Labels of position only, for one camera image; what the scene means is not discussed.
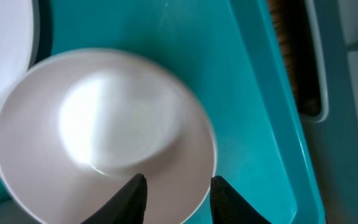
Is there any grey dish rack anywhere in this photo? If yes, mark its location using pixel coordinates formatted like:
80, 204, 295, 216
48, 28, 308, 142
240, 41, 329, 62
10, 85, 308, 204
302, 0, 358, 223

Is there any grey shallow bowl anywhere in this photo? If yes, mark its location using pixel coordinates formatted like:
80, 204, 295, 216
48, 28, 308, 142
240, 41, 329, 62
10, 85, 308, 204
0, 200, 39, 224

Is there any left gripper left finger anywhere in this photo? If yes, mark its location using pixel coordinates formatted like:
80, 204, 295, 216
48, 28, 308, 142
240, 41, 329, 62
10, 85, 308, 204
82, 173, 147, 224

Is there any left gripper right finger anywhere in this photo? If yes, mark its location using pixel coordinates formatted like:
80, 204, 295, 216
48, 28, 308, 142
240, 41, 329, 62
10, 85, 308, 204
210, 175, 270, 224

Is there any white round plate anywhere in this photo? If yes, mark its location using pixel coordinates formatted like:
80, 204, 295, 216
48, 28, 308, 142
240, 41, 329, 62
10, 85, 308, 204
0, 0, 40, 107

